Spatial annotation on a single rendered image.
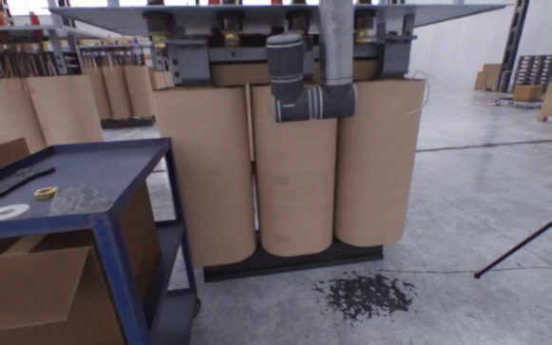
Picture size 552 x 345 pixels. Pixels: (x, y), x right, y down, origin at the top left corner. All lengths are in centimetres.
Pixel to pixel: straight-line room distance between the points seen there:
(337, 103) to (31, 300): 86
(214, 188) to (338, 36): 82
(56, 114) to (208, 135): 223
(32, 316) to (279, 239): 107
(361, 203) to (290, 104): 80
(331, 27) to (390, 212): 104
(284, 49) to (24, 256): 78
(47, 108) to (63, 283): 274
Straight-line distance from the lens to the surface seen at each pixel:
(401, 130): 147
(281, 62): 87
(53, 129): 335
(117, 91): 705
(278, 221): 144
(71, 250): 71
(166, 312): 150
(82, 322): 84
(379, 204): 156
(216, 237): 145
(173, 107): 125
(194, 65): 126
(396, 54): 145
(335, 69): 91
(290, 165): 131
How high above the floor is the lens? 115
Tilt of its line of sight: 21 degrees down
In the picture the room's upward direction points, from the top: 2 degrees counter-clockwise
